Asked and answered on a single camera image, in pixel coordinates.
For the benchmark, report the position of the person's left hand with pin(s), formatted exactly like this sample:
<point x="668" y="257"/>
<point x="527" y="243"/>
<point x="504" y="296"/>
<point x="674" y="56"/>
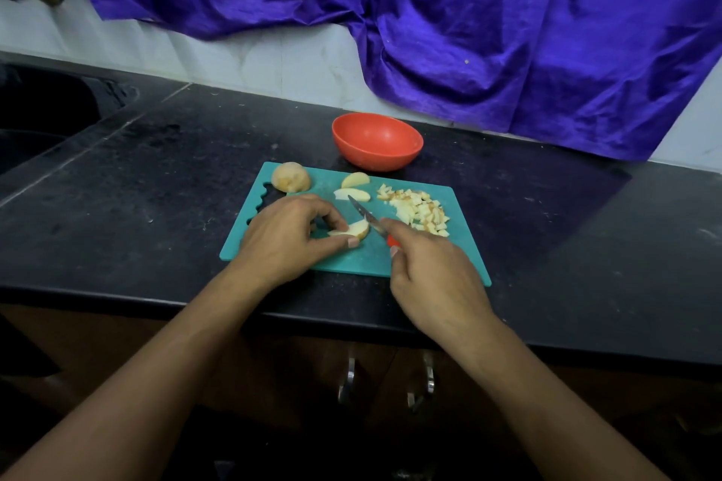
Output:
<point x="282" y="244"/>

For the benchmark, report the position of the person's right hand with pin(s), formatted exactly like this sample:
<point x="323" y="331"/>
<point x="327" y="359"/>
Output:
<point x="442" y="286"/>

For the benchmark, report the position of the teal plastic cutting board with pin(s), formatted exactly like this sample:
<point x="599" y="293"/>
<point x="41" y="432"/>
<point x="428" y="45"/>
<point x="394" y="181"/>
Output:
<point x="468" y="261"/>

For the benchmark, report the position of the brown potato half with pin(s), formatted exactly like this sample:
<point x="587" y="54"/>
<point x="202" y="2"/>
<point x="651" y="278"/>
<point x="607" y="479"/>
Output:
<point x="291" y="176"/>

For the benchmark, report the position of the pile of diced apple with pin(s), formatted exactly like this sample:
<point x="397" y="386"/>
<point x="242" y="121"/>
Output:
<point x="415" y="209"/>

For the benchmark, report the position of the orange bowl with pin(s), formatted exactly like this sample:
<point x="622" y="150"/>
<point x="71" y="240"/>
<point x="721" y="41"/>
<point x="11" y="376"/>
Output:
<point x="377" y="141"/>

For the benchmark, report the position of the person's left forearm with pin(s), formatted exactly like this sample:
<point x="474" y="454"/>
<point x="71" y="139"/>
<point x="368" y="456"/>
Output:
<point x="124" y="396"/>

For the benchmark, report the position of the person's right forearm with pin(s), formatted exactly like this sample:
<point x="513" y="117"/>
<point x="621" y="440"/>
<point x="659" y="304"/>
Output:
<point x="564" y="419"/>

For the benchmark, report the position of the dark kitchen sink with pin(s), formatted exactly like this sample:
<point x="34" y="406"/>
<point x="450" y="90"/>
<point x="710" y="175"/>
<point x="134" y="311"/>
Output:
<point x="45" y="114"/>

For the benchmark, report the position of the purple cloth curtain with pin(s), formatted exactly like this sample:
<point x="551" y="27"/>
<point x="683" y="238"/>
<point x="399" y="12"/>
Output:
<point x="542" y="24"/>

